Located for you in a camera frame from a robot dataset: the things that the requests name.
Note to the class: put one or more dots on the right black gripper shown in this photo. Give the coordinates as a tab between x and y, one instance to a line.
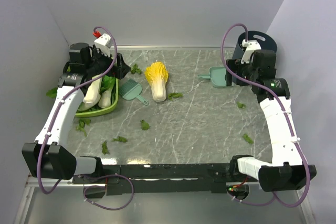
235	65

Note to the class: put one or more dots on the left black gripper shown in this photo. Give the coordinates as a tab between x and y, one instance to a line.
121	70

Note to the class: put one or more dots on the teal dustpan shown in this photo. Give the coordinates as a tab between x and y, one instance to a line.
216	75

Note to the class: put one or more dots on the teal hand brush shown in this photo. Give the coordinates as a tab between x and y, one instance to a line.
131	90

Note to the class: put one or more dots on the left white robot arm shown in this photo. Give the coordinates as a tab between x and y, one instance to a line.
46	156

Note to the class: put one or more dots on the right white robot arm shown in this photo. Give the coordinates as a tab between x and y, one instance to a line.
286	170

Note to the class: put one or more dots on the green scrap near cabbage top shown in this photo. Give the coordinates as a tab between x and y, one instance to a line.
135	69

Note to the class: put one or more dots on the bok choy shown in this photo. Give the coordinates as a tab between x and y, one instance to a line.
107	86

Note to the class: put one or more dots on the yellow napa cabbage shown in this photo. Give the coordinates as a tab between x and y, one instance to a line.
157	76

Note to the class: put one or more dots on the white green napa cabbage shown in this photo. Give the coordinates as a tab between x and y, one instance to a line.
93	93

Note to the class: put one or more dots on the dark grey waste bin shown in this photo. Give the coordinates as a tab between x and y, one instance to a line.
265	41

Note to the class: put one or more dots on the green scrap right upper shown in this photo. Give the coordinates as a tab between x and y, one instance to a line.
241	105

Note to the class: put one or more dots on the green scrap right of cabbage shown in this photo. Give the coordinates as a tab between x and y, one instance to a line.
174	95

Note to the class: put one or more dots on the green scrap table centre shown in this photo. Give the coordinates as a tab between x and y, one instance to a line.
144	125

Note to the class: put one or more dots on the green plastic basket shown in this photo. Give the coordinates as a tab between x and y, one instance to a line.
96	110

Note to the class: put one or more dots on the green scrap below basket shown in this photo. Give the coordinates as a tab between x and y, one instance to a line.
81	125

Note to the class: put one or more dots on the green scrap front centre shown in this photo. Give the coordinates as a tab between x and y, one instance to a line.
120	139

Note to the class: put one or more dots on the green lettuce leaf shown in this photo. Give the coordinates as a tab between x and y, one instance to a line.
52	93

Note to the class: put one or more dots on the green scrap right lower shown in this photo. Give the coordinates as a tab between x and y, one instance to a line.
247	139

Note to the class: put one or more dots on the green scrap front left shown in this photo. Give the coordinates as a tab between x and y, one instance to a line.
105	149

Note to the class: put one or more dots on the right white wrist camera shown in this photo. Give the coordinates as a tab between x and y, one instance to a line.
250	46

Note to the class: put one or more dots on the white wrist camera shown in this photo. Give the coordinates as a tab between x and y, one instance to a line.
103	42
250	46

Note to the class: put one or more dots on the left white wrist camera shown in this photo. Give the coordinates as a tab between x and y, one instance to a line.
103	42

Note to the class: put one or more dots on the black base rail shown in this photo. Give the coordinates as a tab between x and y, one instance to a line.
164	178

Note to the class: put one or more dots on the aluminium frame rail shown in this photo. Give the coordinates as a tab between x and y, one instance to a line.
31	184

